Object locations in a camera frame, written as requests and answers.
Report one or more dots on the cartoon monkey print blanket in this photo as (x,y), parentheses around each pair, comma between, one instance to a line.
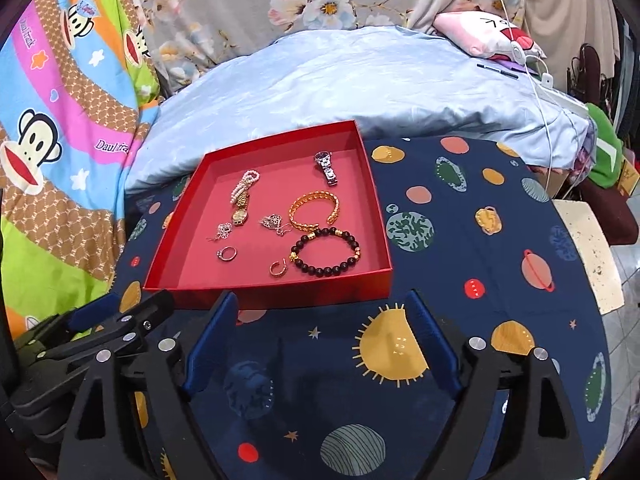
(65,110)

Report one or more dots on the gold bangle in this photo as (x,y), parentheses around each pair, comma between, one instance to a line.
(312,199)

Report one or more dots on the navy planet print blanket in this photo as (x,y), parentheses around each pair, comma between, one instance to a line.
(500,240)

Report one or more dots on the beige cloth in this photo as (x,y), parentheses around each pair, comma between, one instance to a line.
(565,5)

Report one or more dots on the green cloth item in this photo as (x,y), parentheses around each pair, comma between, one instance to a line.
(607,152)

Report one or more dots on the maroon cloth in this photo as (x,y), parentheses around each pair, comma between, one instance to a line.
(607,212)

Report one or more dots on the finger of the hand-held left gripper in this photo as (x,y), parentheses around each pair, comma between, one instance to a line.
(95,312)
(145,317)

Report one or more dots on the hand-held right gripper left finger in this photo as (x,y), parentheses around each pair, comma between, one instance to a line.
(209,352)

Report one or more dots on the black pen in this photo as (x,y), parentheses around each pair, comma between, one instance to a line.
(497,70)

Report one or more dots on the pink cartoon pillow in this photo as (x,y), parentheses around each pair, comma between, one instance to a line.
(480,32)

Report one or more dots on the red cardboard box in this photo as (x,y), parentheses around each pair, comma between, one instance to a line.
(320,280)

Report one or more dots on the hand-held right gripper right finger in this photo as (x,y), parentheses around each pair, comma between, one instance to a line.
(434,347)

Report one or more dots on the silver dangle earring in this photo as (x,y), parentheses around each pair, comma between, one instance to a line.
(223,231)

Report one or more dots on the grey floral sheet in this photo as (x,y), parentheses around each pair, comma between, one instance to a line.
(240,5)

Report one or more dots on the silver wristwatch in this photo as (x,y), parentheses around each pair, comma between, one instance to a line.
(326,166)

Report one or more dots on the silver filigree earring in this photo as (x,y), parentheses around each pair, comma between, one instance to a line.
(272,222)

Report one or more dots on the cream speckled stool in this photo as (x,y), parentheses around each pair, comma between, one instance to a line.
(590,255)

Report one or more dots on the light blue quilt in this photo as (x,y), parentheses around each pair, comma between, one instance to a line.
(350,85)

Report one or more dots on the gold wristwatch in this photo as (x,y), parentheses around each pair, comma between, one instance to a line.
(239,215)

